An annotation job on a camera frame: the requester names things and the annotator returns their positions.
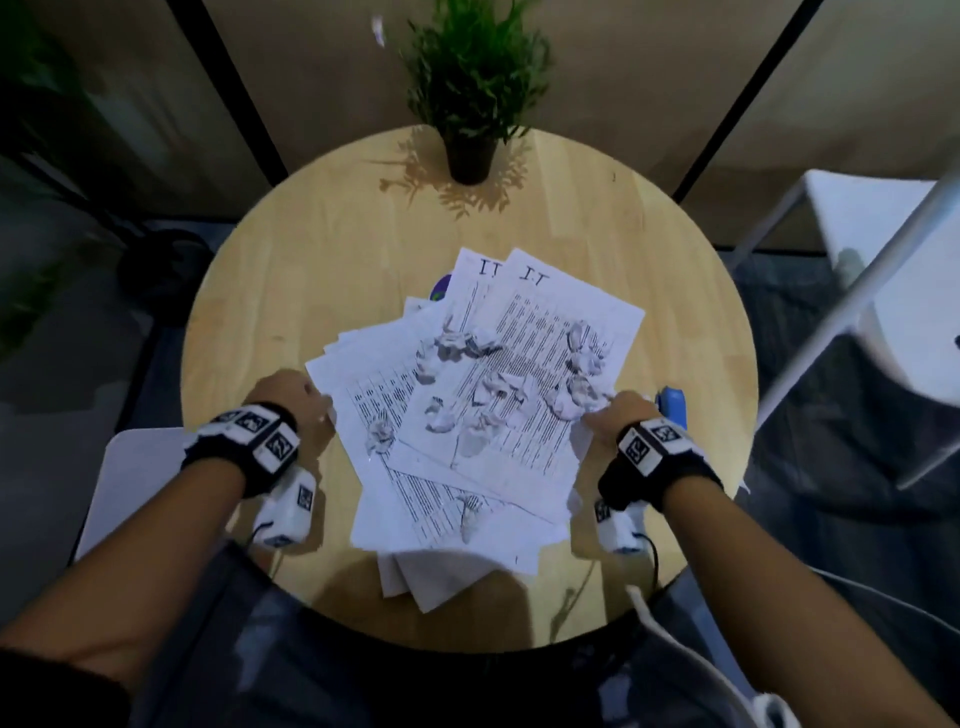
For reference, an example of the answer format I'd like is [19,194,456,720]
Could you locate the person's grey trousers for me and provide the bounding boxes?
[131,539,751,728]

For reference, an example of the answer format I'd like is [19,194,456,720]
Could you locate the blue stapler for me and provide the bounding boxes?
[654,386,688,431]

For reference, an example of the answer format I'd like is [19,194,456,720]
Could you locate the person's black sleeve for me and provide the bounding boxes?
[0,648,133,728]

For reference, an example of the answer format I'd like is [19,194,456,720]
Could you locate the pile of paper scraps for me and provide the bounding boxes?
[365,318,616,545]

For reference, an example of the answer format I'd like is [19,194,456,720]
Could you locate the stack of white printed papers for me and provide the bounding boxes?
[305,247,646,615]

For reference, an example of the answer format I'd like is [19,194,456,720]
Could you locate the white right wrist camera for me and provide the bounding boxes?
[592,498,650,556]

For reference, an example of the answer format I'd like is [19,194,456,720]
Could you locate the black right wristband with markers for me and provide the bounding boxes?
[597,417,725,514]

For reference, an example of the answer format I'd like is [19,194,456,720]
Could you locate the person's left forearm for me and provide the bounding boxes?
[0,457,249,695]

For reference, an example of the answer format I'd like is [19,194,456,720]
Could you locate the black partition frame post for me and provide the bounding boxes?
[672,0,826,204]
[164,0,290,189]

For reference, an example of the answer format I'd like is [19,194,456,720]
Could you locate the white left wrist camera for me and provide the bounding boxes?
[251,466,319,550]

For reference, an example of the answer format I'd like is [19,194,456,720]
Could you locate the white metal chair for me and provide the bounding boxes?
[719,153,960,493]

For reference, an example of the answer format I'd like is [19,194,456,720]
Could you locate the person's right hand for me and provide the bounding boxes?
[581,391,661,481]

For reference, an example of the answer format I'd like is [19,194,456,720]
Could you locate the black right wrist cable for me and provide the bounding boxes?
[637,532,661,594]

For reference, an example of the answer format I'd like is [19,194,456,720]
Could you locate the white cable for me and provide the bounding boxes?
[626,584,800,728]

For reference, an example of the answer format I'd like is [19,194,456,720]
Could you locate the small potted green plant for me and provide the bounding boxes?
[371,0,553,187]

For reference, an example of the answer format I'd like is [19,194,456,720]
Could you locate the person's right forearm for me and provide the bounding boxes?
[663,476,958,728]

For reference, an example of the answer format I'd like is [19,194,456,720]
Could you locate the person's left hand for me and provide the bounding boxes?
[247,368,335,459]

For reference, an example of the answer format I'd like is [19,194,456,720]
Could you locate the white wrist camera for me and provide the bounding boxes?
[592,498,650,556]
[251,466,319,550]

